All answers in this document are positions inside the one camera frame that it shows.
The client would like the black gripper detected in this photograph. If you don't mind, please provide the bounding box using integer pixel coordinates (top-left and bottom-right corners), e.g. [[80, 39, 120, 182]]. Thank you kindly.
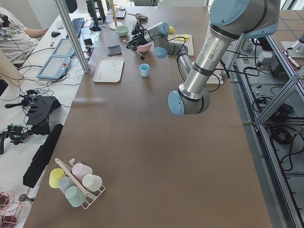
[[128, 21, 146, 49]]

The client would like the steel muddler with black tip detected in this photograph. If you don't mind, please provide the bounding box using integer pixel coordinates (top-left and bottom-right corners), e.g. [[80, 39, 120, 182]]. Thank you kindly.
[[123, 40, 145, 60]]

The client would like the blue plastic cup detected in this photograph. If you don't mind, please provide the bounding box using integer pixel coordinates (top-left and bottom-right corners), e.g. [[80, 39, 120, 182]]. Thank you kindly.
[[139, 63, 150, 77]]

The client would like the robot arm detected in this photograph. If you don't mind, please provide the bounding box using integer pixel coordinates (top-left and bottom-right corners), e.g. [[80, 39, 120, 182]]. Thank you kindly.
[[126, 0, 280, 115]]

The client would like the steel ice scoop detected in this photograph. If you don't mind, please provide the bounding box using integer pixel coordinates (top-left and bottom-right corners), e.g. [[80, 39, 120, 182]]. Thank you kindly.
[[127, 12, 148, 22]]

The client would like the pink plastic cup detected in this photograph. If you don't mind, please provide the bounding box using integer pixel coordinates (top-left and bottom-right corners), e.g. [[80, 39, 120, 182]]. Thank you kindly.
[[72, 163, 93, 180]]

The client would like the white plastic cup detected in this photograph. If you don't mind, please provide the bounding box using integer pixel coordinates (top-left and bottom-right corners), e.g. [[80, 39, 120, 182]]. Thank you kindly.
[[82, 174, 103, 192]]

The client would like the yellow plastic cup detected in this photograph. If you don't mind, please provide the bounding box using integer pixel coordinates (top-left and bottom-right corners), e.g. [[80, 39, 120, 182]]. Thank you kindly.
[[49, 168, 65, 189]]

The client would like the grey plastic cup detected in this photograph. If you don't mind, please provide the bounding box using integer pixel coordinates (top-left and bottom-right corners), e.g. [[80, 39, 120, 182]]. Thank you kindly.
[[58, 176, 73, 194]]

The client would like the green plastic cup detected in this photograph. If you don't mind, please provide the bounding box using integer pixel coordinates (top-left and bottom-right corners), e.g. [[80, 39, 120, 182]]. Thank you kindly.
[[65, 186, 86, 207]]

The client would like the green bowl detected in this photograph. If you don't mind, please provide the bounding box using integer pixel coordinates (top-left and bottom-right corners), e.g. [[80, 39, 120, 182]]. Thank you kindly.
[[115, 26, 129, 37]]

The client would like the pink bowl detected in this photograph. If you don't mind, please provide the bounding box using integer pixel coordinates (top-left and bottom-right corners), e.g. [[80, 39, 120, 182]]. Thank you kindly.
[[137, 42, 153, 53]]

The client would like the wooden glass stand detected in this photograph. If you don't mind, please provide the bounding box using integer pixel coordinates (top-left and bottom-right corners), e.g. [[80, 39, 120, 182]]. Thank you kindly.
[[107, 0, 123, 30]]

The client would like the grey folded cloth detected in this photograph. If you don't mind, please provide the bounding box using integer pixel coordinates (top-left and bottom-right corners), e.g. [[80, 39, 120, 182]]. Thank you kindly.
[[108, 45, 122, 56]]

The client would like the yellow plastic knife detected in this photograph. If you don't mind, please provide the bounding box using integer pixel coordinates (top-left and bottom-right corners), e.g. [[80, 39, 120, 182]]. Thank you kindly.
[[171, 37, 188, 42]]

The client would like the cream serving tray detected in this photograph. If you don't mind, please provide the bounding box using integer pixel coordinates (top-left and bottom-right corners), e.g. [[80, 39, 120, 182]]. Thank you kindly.
[[93, 57, 124, 83]]

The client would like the wooden cutting board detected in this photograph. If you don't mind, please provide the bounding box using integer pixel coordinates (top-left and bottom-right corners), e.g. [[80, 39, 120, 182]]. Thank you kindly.
[[168, 34, 194, 57]]

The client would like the black keyboard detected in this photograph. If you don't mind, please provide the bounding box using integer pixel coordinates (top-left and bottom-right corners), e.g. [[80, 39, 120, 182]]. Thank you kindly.
[[72, 18, 84, 38]]

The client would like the blue teach pendant far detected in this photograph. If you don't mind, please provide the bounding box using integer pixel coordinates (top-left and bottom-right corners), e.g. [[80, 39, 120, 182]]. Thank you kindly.
[[53, 38, 75, 57]]

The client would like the blue teach pendant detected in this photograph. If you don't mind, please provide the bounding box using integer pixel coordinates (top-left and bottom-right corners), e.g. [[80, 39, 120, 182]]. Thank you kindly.
[[37, 56, 71, 80], [53, 38, 75, 57]]

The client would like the black computer mouse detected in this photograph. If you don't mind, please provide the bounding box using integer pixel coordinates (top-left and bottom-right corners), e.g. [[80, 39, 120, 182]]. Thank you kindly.
[[51, 31, 61, 38]]

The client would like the blue teach pendant near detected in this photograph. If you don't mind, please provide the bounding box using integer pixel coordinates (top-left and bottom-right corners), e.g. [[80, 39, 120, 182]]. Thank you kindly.
[[37, 56, 71, 80]]

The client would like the seated person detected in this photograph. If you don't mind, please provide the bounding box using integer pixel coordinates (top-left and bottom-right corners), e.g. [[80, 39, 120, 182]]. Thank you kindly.
[[0, 8, 48, 60]]

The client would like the long black bar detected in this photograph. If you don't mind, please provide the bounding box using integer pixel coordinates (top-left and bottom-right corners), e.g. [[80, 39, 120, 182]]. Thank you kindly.
[[23, 124, 63, 188]]

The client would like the aluminium frame post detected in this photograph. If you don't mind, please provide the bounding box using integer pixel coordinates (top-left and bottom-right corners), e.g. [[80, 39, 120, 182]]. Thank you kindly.
[[55, 0, 89, 74]]

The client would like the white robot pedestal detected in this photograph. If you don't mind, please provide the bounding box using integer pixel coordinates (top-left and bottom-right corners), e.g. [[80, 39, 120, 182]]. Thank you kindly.
[[207, 70, 224, 85]]

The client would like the black bracket stand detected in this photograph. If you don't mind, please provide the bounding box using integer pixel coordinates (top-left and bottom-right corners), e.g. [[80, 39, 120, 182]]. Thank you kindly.
[[5, 89, 61, 135]]

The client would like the white wire cup rack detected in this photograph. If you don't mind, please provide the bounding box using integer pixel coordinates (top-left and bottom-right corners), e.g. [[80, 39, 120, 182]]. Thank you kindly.
[[55, 158, 105, 209]]

